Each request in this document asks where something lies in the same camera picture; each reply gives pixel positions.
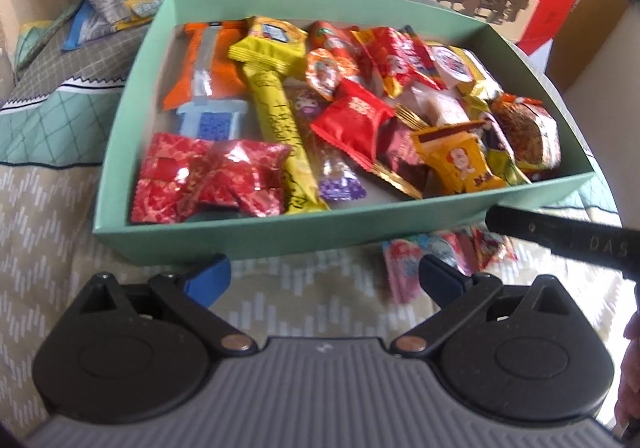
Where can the orange noodle packet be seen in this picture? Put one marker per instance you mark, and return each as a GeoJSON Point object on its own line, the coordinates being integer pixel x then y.
{"type": "Point", "coordinates": [530, 132]}

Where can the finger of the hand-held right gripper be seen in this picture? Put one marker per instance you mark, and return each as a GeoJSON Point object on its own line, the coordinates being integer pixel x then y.
{"type": "Point", "coordinates": [525, 230]}

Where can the red cartoon packet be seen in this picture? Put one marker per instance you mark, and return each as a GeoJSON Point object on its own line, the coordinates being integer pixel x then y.
{"type": "Point", "coordinates": [400, 57]}

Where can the blue white packet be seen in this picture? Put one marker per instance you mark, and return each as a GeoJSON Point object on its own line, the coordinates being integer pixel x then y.
{"type": "Point", "coordinates": [212, 122]}

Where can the person's right hand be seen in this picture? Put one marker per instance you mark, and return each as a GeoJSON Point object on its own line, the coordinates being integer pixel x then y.
{"type": "Point", "coordinates": [632, 368]}

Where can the pink printed candy packet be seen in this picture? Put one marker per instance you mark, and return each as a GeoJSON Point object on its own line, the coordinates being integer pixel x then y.
{"type": "Point", "coordinates": [405, 268]}

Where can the mint green cardboard box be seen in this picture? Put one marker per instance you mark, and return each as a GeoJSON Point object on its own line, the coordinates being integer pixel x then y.
{"type": "Point", "coordinates": [250, 238]}

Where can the plain red packet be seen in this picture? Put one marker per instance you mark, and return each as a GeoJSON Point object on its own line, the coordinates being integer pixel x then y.
{"type": "Point", "coordinates": [350, 122]}

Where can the long yellow bar packet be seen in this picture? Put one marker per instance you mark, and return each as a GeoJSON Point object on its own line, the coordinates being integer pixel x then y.
{"type": "Point", "coordinates": [280, 127]}

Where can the pale pink packet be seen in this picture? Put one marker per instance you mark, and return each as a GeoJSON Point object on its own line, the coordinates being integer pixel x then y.
{"type": "Point", "coordinates": [440, 107]}

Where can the yellow dark label packet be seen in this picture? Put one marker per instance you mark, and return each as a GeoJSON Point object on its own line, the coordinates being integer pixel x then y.
{"type": "Point", "coordinates": [270, 47]}

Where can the wooden wardrobe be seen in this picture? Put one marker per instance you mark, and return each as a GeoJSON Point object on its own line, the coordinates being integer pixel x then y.
{"type": "Point", "coordinates": [590, 37]}

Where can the colourful cartoon candy packet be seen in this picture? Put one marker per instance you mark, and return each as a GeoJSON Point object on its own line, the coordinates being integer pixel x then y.
{"type": "Point", "coordinates": [482, 248]}

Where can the blue white wrapper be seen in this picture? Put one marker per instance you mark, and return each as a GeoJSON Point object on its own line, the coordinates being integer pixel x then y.
{"type": "Point", "coordinates": [82, 32]}

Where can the yellow striped packet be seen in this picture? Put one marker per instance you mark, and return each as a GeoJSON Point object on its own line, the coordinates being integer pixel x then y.
{"type": "Point", "coordinates": [480, 77]}

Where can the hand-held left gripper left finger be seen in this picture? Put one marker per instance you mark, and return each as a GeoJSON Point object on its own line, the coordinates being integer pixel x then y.
{"type": "Point", "coordinates": [212, 275]}

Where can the brown chocolate packet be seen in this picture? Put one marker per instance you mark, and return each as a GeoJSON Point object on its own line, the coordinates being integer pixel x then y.
{"type": "Point", "coordinates": [402, 167]}

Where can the orange white long packet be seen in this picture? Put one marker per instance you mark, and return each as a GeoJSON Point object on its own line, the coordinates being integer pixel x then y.
{"type": "Point", "coordinates": [330, 35]}

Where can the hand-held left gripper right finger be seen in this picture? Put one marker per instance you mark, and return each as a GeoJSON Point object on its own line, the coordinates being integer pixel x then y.
{"type": "Point", "coordinates": [440, 278]}

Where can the yellow cartoon face packet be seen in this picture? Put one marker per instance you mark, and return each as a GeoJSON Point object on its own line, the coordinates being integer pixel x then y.
{"type": "Point", "coordinates": [460, 162]}

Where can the yellow green cartoon packet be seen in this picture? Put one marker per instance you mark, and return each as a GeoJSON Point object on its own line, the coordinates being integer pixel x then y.
{"type": "Point", "coordinates": [505, 167]}

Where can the purple packet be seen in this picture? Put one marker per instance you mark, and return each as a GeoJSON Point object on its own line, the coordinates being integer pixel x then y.
{"type": "Point", "coordinates": [340, 177]}

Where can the red gold patterned packet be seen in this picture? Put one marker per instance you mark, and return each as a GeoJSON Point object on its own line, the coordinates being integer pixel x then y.
{"type": "Point", "coordinates": [245, 177]}
{"type": "Point", "coordinates": [165, 177]}

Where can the white round lidded cup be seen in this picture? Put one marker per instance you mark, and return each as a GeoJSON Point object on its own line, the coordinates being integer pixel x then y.
{"type": "Point", "coordinates": [452, 65]}

